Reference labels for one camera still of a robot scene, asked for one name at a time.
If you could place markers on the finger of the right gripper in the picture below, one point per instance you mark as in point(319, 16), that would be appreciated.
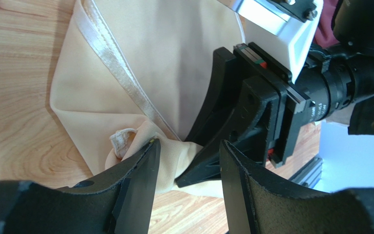
point(251, 127)
point(221, 95)

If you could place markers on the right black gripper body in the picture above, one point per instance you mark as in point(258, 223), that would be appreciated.
point(330, 80)

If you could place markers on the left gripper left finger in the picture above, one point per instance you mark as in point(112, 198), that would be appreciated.
point(116, 201)

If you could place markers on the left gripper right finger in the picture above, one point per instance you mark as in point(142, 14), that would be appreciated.
point(258, 201)

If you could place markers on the beige cloth napkin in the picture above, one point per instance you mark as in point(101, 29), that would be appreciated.
point(133, 70)

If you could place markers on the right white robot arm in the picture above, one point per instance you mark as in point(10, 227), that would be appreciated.
point(353, 27)

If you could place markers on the maroon shirt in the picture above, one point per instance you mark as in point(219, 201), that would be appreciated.
point(324, 36)

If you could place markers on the aluminium frame post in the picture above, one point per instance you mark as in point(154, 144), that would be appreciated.
point(310, 174)

